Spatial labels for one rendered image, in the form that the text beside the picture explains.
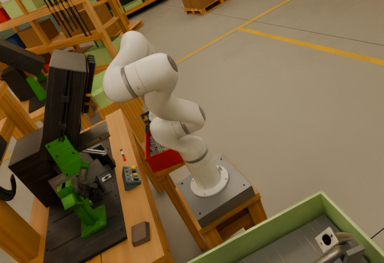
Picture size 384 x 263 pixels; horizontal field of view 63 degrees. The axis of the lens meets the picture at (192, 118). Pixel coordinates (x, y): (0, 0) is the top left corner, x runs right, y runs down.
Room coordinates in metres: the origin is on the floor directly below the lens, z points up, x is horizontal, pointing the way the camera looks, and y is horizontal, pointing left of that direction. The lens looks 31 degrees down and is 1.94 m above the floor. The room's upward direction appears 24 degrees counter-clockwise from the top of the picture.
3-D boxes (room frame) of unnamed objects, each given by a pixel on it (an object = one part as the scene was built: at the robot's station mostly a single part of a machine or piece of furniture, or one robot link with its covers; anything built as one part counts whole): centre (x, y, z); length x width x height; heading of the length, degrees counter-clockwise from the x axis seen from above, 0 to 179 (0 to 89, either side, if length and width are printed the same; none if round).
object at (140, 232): (0.99, 0.41, 0.92); 0.10 x 0.08 x 0.03; 176
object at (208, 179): (1.11, 0.05, 1.00); 0.19 x 0.19 x 0.18
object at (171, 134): (1.11, 0.09, 1.22); 0.19 x 0.12 x 0.24; 84
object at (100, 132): (1.64, 0.67, 1.11); 0.39 x 0.16 x 0.03; 96
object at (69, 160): (1.48, 0.69, 1.17); 0.13 x 0.12 x 0.20; 6
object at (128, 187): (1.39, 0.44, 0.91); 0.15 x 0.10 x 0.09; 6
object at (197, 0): (7.72, -1.63, 0.37); 1.20 x 0.80 x 0.74; 111
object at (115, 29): (8.51, 0.80, 0.22); 1.20 x 0.80 x 0.44; 143
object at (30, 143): (1.64, 0.91, 1.07); 0.30 x 0.18 x 0.34; 6
